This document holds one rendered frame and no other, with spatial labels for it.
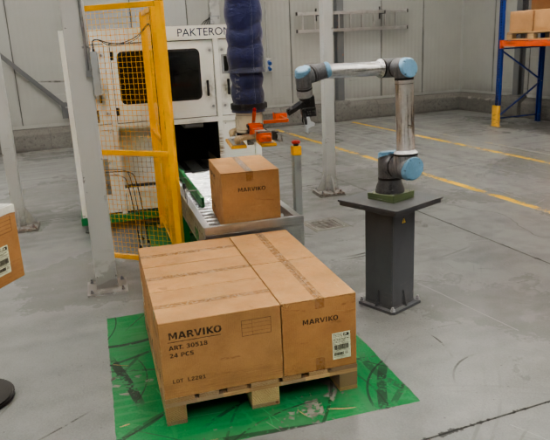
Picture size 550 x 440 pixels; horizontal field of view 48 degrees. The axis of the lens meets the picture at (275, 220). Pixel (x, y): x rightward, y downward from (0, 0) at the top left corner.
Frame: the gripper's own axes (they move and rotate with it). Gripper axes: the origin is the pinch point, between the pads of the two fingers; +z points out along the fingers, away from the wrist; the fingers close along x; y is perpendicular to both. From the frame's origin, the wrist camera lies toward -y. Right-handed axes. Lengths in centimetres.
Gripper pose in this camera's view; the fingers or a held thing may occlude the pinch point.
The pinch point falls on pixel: (305, 128)
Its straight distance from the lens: 371.7
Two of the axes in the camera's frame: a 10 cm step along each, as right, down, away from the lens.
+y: 9.8, -1.7, 0.4
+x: -1.3, -5.5, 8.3
